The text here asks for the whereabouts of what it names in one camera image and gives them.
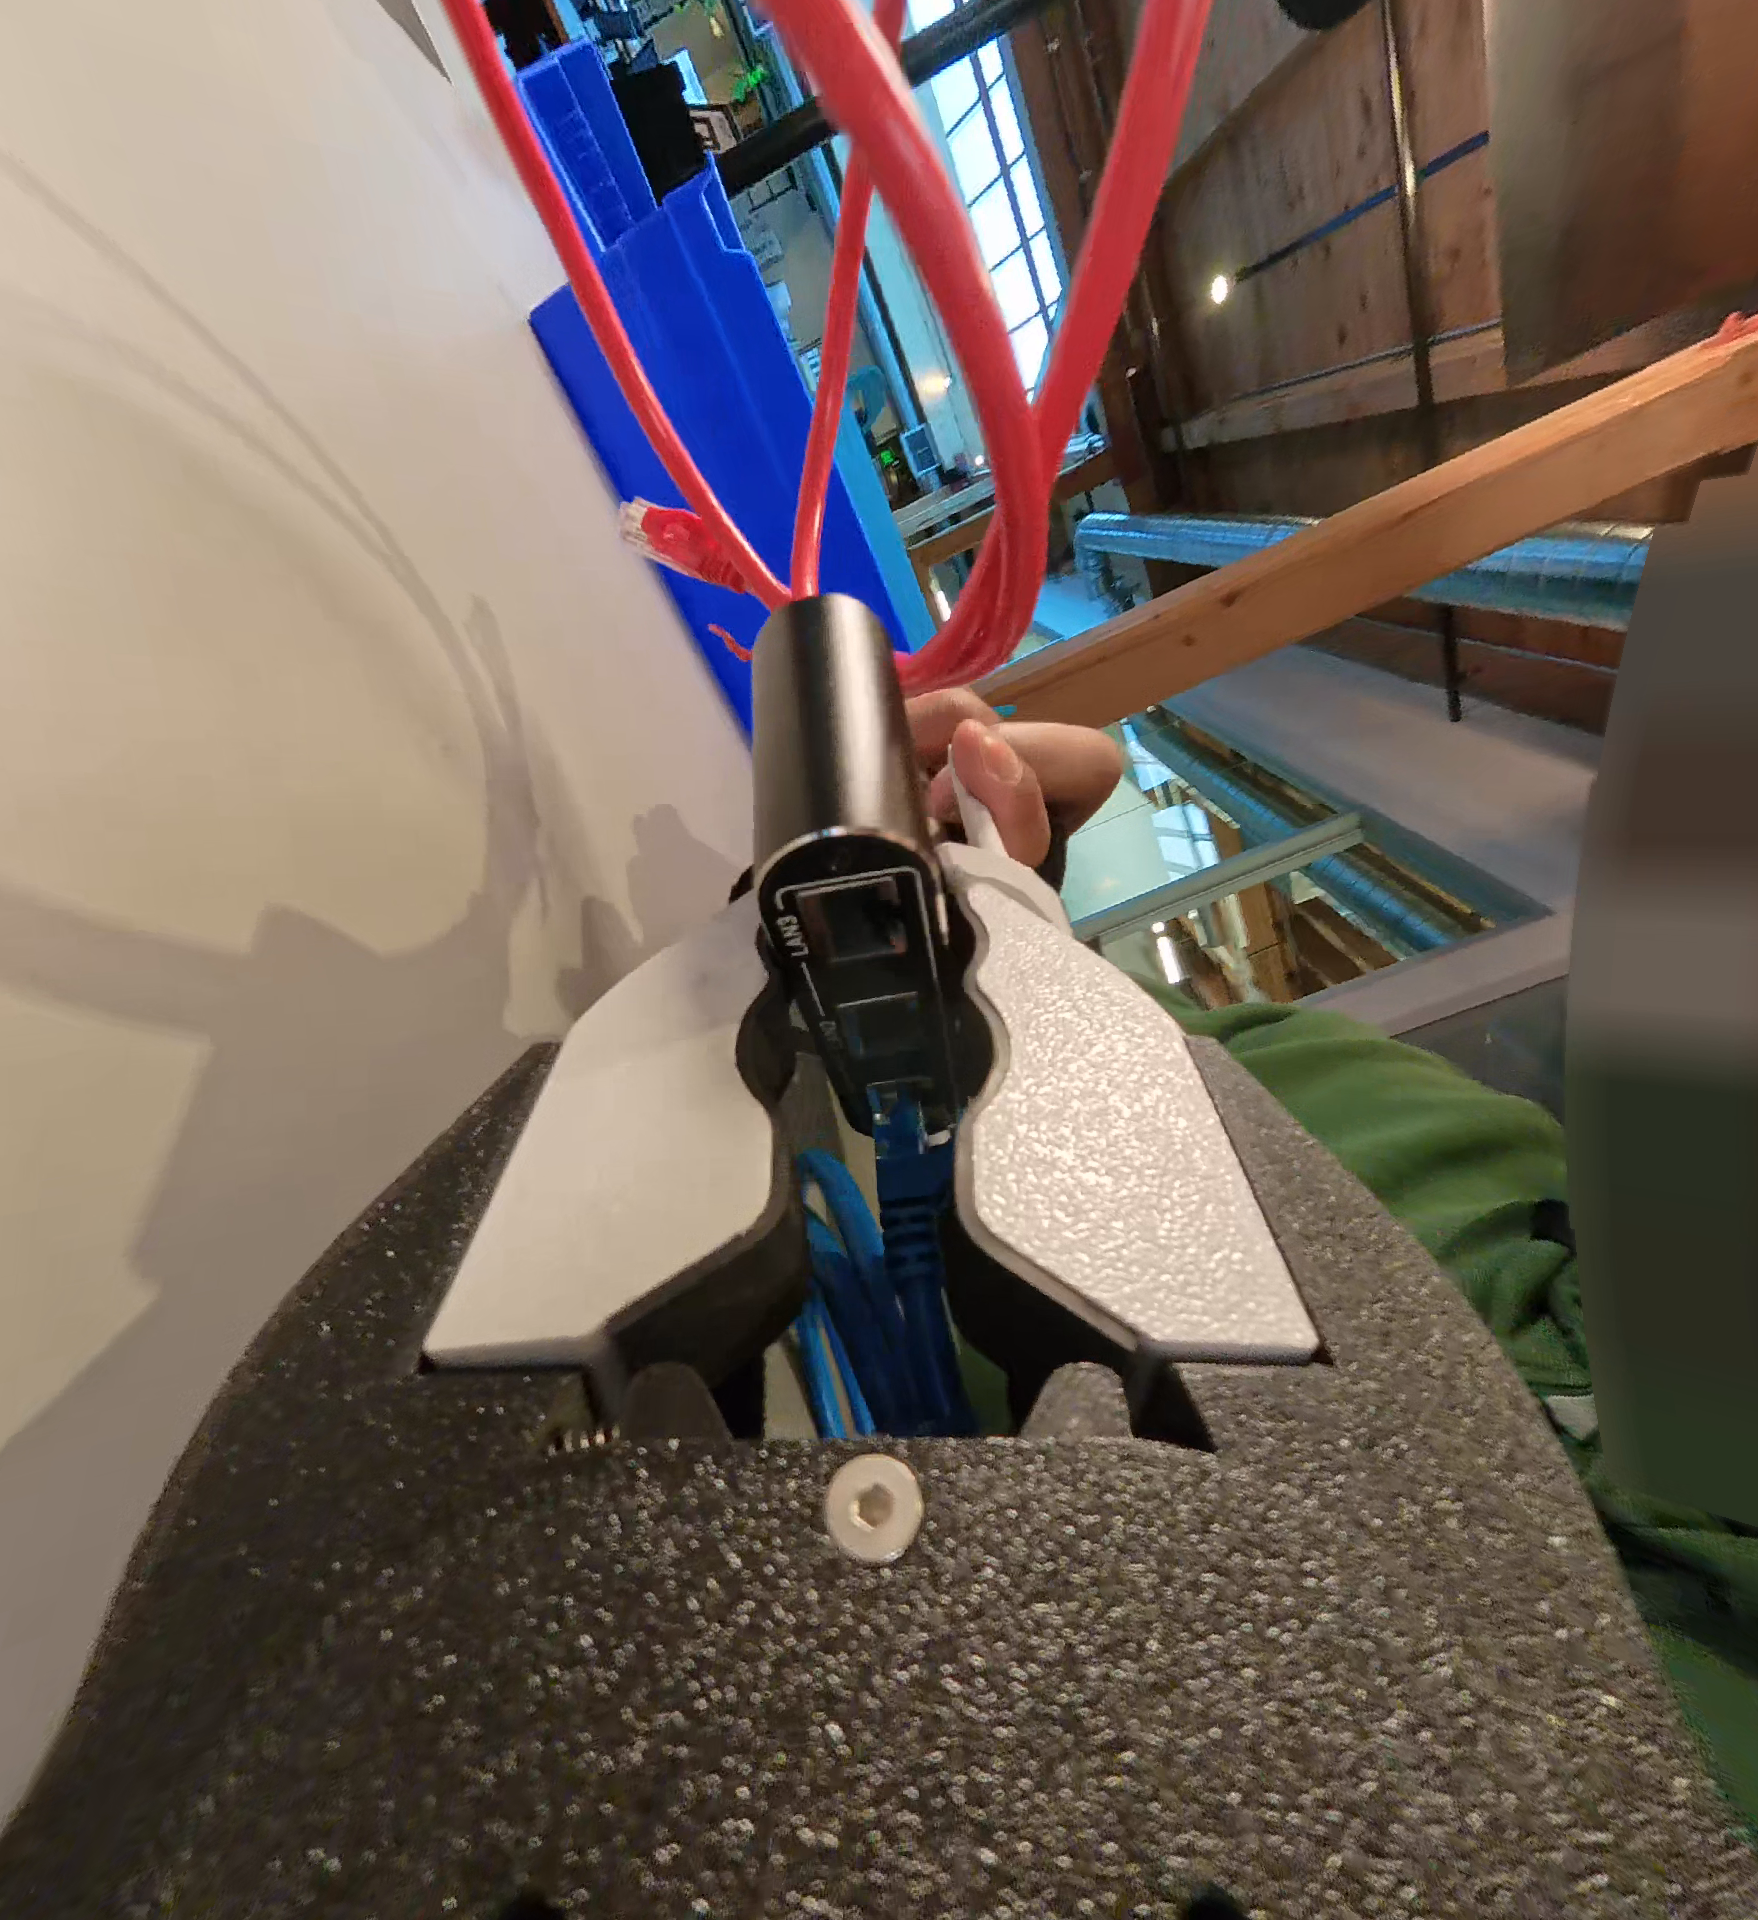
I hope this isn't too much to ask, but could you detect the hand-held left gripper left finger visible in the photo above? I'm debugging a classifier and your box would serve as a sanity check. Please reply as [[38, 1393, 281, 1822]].
[[421, 900, 812, 1377]]

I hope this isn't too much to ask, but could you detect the person's green jacket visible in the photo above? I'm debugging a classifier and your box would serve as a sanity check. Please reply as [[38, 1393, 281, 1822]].
[[1175, 997, 1758, 1920]]

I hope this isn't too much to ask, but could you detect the blue storage bin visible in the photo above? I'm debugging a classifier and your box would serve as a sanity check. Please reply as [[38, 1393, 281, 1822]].
[[517, 30, 945, 741]]

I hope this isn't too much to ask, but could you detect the black ethernet hub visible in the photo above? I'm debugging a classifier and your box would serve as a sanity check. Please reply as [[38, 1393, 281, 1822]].
[[744, 592, 999, 1141]]

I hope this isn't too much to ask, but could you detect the wooden beam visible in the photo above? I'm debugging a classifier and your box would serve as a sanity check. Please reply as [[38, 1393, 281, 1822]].
[[965, 287, 1758, 741]]

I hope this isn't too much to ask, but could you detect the blue ethernet cable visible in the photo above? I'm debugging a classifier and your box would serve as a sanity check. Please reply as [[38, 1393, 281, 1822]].
[[786, 1087, 980, 1446]]

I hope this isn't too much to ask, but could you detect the red ethernet cable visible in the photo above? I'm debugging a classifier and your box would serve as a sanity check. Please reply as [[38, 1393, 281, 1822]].
[[442, 0, 1221, 702]]

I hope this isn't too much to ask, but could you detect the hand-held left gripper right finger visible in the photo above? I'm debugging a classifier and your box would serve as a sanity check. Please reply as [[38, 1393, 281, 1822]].
[[941, 840, 1327, 1377]]

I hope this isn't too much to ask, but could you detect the person's right hand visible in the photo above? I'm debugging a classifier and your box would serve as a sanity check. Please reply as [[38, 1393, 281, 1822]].
[[901, 689, 1064, 883]]

